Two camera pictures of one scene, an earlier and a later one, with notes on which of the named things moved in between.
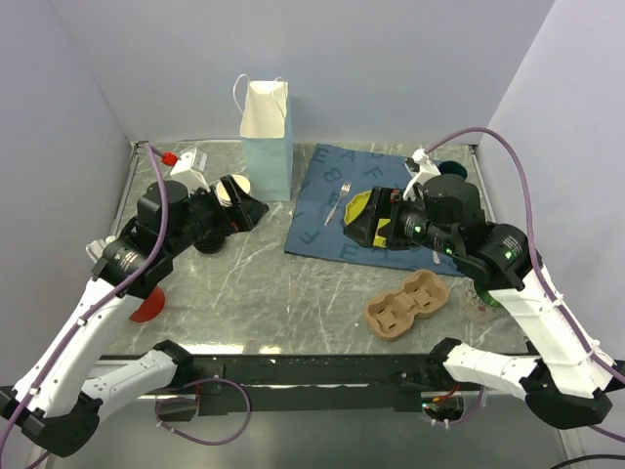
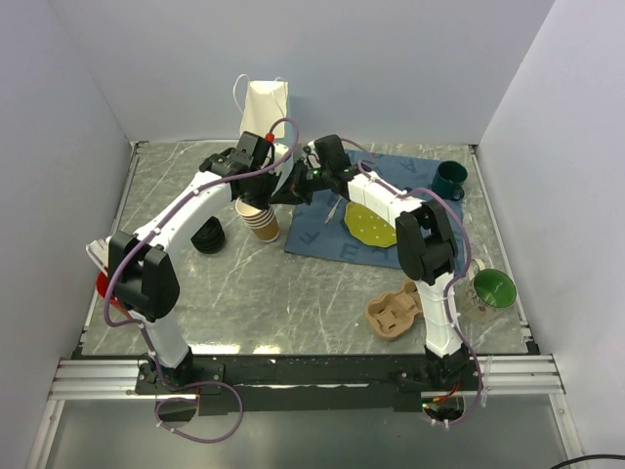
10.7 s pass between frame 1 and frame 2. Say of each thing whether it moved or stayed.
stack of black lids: stayed
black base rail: stayed
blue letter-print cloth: stayed
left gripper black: moved
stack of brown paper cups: moved
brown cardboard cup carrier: stayed
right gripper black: moved
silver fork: stayed
